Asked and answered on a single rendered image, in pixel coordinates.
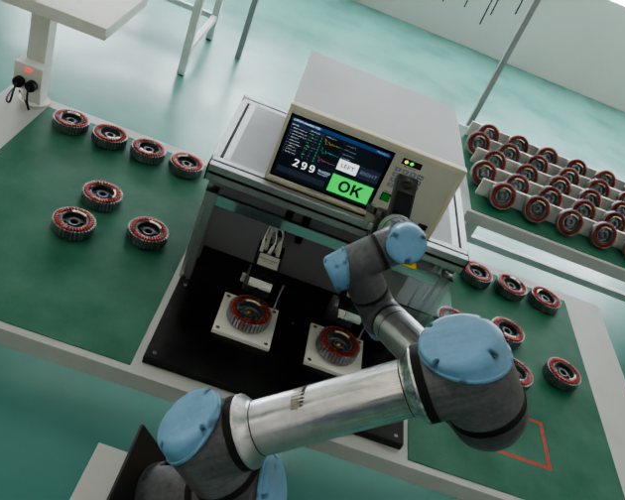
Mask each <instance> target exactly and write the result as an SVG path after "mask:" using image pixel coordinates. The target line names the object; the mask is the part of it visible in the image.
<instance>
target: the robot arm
mask: <svg viewBox="0 0 625 500"><path fill-rule="evenodd" d="M418 182H419V181H418V180H417V179H415V178H412V177H409V176H406V175H403V174H398V175H397V176H396V178H395V182H394V186H393V190H392V194H391V198H390V202H389V207H388V209H385V208H383V207H379V206H377V205H376V204H374V203H368V204H367V207H366V215H365V218H364V222H363V226H362V227H363V229H366V228H367V226H368V225H369V223H370V222H371V223H373V225H372V228H371V230H370V232H369V231H368V230H367V233H366V235H365V237H363V238H361V239H359V240H357V241H355V242H352V243H350V244H348V245H346V246H344V247H343V246H342V247H340V248H339V249H338V250H336V251H334V252H332V253H330V254H328V255H326V256H325V257H324V259H323V265H324V267H325V269H326V272H327V274H328V275H329V277H330V279H331V281H332V283H333V285H334V287H335V289H336V290H337V291H338V292H341V291H343V290H345V291H346V290H347V292H348V294H349V296H350V297H351V299H352V301H353V303H354V305H355V307H356V309H357V311H358V313H359V315H360V317H361V319H362V322H363V325H364V328H365V329H366V331H367V332H368V333H369V335H370V336H371V338H373V339H374V340H376V341H380V342H382V343H383V344H384V345H385V346H386V347H387V349H388V350H389V351H390V352H391V353H392V354H393V355H394V356H395V357H396V358H397V359H396V360H392V361H389V362H385V363H382V364H378V365H375V366H371V367H368V368H364V369H361V370H357V371H353V372H350V373H346V374H343V375H339V376H336V377H332V378H329V379H325V380H322V381H318V382H315V383H311V384H308V385H305V386H302V387H298V388H295V389H291V390H287V391H284V392H280V393H277V394H273V395H270V396H266V397H263V398H259V399H256V400H252V399H251V398H249V397H248V396H246V395H245V394H236V395H233V396H229V397H226V398H221V397H220V395H219V393H217V392H215V391H214V390H211V389H210V388H199V389H196V390H193V391H191V392H189V393H187V394H185V395H184V396H182V397H181V398H180V399H179V400H177V401H176V402H175V403H174V404H173V406H172V407H171V408H170V409H169V410H168V411H167V413H166V414H165V416H164V417H163V419H162V421H161V424H160V426H159V430H158V445H159V448H160V450H161V451H162V453H163V454H164V456H165V457H166V460H165V461H159V462H154V463H152V464H150V465H149V466H148V467H146V469H145V470H144V471H143V473H142V474H141V476H140V478H139V481H138V483H137V487H136V491H135V498H134V500H287V478H286V472H285V468H284V465H283V462H282V460H281V458H280V457H279V456H278V455H276V453H279V452H283V451H287V450H291V449H294V448H298V447H302V446H306V445H310V444H314V443H317V442H321V441H325V440H329V439H333V438H339V437H343V436H347V435H351V434H355V433H359V432H362V431H366V430H370V429H374V428H378V427H382V426H385V425H389V424H393V423H397V422H400V421H404V420H407V419H411V418H415V417H417V418H421V419H422V420H424V421H426V422H427V423H429V424H431V425H432V424H437V423H440V422H444V421H446V422H447V423H448V424H449V426H450V427H451V428H452V429H453V430H454V432H455V433H456V434H457V436H458V437H459V438H460V439H461V440H462V441H463V442H464V443H466V444H467V445H468V446H470V447H472V448H474V449H477V450H481V451H487V452H493V451H500V450H503V449H506V448H508V447H510V446H511V445H513V444H514V443H515V442H516V441H517V440H518V439H519V438H520V437H521V436H522V434H523V433H524V431H525V429H526V426H527V424H528V419H529V405H528V401H527V398H526V395H525V392H524V390H523V387H522V384H521V381H520V378H519V375H518V372H517V369H516V366H515V364H514V357H513V353H512V350H511V348H510V346H509V345H508V343H507V342H506V339H505V337H504V335H503V333H502V331H501V330H500V329H499V327H498V326H497V325H496V324H494V323H493V322H492V321H490V320H488V319H485V318H482V317H481V316H479V315H475V314H469V313H457V314H451V315H447V316H443V317H441V318H439V319H436V320H435V321H433V322H431V324H430V327H425V328H423V327H422V326H421V325H420V324H419V323H418V322H417V321H416V320H415V319H414V318H413V317H411V316H410V315H409V314H408V313H407V312H406V311H405V310H404V309H403V308H402V307H401V306H400V305H399V304H397V303H396V302H395V300H394V299H393V297H392V295H391V292H390V290H389V288H388V285H387V283H386V281H385V279H384V277H383V275H382V272H385V271H386V270H389V269H390V268H393V267H395V266H397V265H399V264H405V265H409V264H414V263H416V262H418V261H419V260H420V259H422V257H423V256H424V255H425V253H426V250H427V245H428V243H427V238H426V235H425V233H424V231H423V230H422V228H421V227H420V226H419V225H418V224H416V223H414V222H413V220H411V219H410V217H411V212H412V208H413V204H414V199H415V195H416V191H417V187H418ZM368 234H369V235H368Z"/></svg>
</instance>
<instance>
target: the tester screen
mask: <svg viewBox="0 0 625 500"><path fill-rule="evenodd" d="M390 157H391V155H390V154H388V153H385V152H383V151H380V150H377V149H375V148H372V147H370V146H367V145H365V144H362V143H359V142H357V141H354V140H352V139H349V138H347V137H344V136H341V135H339V134H336V133H334V132H331V131H329V130H326V129H323V128H321V127H318V126H316V125H313V124H311V123H309V122H306V121H304V120H301V119H299V118H296V117H294V116H293V119H292V122H291V124H290V127H289V130H288V132H287V135H286V138H285V140H284V143H283V146H282V148H281V151H280V154H279V156H278V159H277V162H276V164H275V167H274V170H273V172H274V173H276V174H279V175H282V176H284V177H287V178H290V179H292V180H295V181H298V182H300V183H303V184H305V185H308V186H311V187H313V188H318V189H320V190H323V191H326V192H328V193H331V194H333V195H336V196H339V197H341V198H344V199H347V200H349V201H352V202H355V203H357V204H360V205H362V206H365V207H366V206H367V204H368V202H369V200H370V198H369V200H368V202H367V204H366V205H365V204H363V203H360V202H357V201H355V200H352V199H350V198H347V197H344V196H342V195H339V194H336V193H334V192H331V191H328V190H326V188H327V186H328V184H329V181H330V179H331V177H332V175H333V173H335V174H337V175H340V176H342V177H345V178H348V179H350V180H353V181H355V182H358V183H361V184H363V185H366V186H368V187H371V188H374V189H375V187H376V186H377V184H378V182H379V180H380V178H381V176H382V174H383V172H384V170H385V168H386V165H387V163H388V161H389V159H390ZM294 158H296V159H299V160H302V161H304V162H307V163H309V164H312V165H315V166H317V168H316V171H315V173H314V175H313V174H310V173H308V172H305V171H302V170H300V169H297V168H295V167H292V166H291V164H292V161H293V159H294ZM340 159H342V160H345V161H347V162H350V163H352V164H355V165H358V166H360V167H363V168H365V169H368V170H371V171H373V172H376V173H378V174H381V175H380V177H379V179H378V181H377V183H376V185H375V184H372V183H370V182H367V181H365V180H362V179H360V178H358V177H355V176H352V175H350V174H347V173H345V172H342V171H339V170H337V169H336V166H337V164H338V162H339V160H340ZM278 164H279V165H282V166H285V167H287V168H290V169H292V170H295V171H298V172H300V173H303V174H306V175H308V176H311V177H313V178H316V179H319V180H321V181H324V184H323V187H320V186H318V185H315V184H313V183H310V182H307V181H305V180H302V179H299V178H297V177H294V176H291V175H289V174H286V173H284V172H281V171H278V170H276V168H277V166H278ZM374 189H373V191H374Z"/></svg>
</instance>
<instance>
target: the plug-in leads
mask: <svg viewBox="0 0 625 500"><path fill-rule="evenodd" d="M270 228H271V230H270V232H268V231H269V229H270ZM273 228H274V227H273V226H272V227H271V226H270V227H269V228H268V230H267V232H266V234H265V236H264V238H263V240H262V243H261V247H260V250H259V251H262V252H263V251H266V252H267V251H268V253H267V254H270V255H271V254H272V252H273V255H276V256H275V257H278V258H279V257H280V254H281V251H282V244H283V240H284V237H285V231H284V230H281V229H278V228H276V227H275V228H274V229H273ZM275 229H276V230H275ZM278 230H281V231H282V239H281V241H279V243H278V245H277V247H276V248H275V245H276V242H277V238H278ZM275 231H276V240H275V243H274V244H273V246H271V248H270V250H269V249H268V248H269V246H270V244H271V242H272V238H271V237H273V233H274V232H275ZM266 235H267V236H266ZM274 249H275V250H274ZM273 250H274V251H273Z"/></svg>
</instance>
